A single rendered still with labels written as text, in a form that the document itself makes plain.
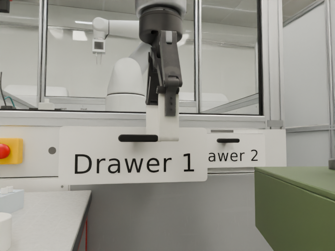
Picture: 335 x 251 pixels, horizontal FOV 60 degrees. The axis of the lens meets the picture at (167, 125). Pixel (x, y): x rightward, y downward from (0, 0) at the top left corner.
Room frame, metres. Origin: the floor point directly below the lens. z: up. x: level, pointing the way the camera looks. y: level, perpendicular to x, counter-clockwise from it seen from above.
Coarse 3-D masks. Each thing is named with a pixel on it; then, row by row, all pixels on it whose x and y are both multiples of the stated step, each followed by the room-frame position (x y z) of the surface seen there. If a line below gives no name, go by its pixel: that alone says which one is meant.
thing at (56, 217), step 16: (32, 192) 0.81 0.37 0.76; (48, 192) 0.81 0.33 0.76; (64, 192) 0.81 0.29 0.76; (80, 192) 0.81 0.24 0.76; (32, 208) 0.62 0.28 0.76; (48, 208) 0.62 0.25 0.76; (64, 208) 0.62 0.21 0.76; (80, 208) 0.62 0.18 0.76; (16, 224) 0.49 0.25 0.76; (32, 224) 0.49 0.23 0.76; (48, 224) 0.49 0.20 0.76; (64, 224) 0.49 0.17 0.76; (80, 224) 0.51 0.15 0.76; (16, 240) 0.41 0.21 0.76; (32, 240) 0.41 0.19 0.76; (48, 240) 0.41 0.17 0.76; (64, 240) 0.41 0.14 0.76; (80, 240) 0.63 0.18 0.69
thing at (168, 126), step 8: (160, 96) 0.42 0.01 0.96; (176, 96) 0.42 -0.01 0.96; (160, 104) 0.42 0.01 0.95; (176, 104) 0.42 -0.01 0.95; (160, 112) 0.42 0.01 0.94; (176, 112) 0.42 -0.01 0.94; (160, 120) 0.42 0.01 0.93; (168, 120) 0.42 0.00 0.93; (176, 120) 0.42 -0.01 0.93; (160, 128) 0.42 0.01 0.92; (168, 128) 0.42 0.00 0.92; (176, 128) 0.42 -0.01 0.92; (160, 136) 0.42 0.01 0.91; (168, 136) 0.42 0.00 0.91; (176, 136) 0.42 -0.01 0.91
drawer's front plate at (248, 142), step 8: (208, 136) 0.93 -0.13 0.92; (216, 136) 0.94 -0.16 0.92; (224, 136) 0.94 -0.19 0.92; (232, 136) 0.95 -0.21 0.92; (240, 136) 0.95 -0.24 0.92; (248, 136) 0.96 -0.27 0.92; (256, 136) 0.97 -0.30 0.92; (264, 136) 0.97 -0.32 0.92; (208, 144) 0.93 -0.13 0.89; (216, 144) 0.94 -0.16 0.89; (224, 144) 0.94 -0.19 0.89; (232, 144) 0.95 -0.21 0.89; (240, 144) 0.95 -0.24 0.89; (248, 144) 0.96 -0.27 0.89; (256, 144) 0.97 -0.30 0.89; (264, 144) 0.97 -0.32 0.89; (208, 152) 0.93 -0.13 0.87; (216, 152) 0.94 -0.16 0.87; (224, 152) 0.94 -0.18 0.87; (232, 152) 0.95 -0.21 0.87; (240, 152) 0.95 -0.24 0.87; (248, 152) 0.96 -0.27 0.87; (264, 152) 0.97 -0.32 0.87; (208, 160) 0.93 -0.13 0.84; (216, 160) 0.94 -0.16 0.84; (224, 160) 0.94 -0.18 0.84; (248, 160) 0.96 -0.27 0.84; (264, 160) 0.97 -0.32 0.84
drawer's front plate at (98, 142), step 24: (72, 144) 0.55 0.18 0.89; (96, 144) 0.56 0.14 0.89; (120, 144) 0.56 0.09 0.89; (144, 144) 0.57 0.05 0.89; (168, 144) 0.58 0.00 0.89; (192, 144) 0.59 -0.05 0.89; (72, 168) 0.55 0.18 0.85; (96, 168) 0.56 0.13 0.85; (120, 168) 0.56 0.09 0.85; (144, 168) 0.57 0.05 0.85; (168, 168) 0.58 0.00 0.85; (192, 168) 0.59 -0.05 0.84
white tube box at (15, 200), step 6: (12, 192) 0.61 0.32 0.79; (18, 192) 0.60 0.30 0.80; (0, 198) 0.53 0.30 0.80; (6, 198) 0.55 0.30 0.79; (12, 198) 0.58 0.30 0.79; (18, 198) 0.60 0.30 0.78; (0, 204) 0.53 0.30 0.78; (6, 204) 0.55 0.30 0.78; (12, 204) 0.58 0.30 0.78; (18, 204) 0.60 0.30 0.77; (0, 210) 0.54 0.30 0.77; (6, 210) 0.56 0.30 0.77; (12, 210) 0.58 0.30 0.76
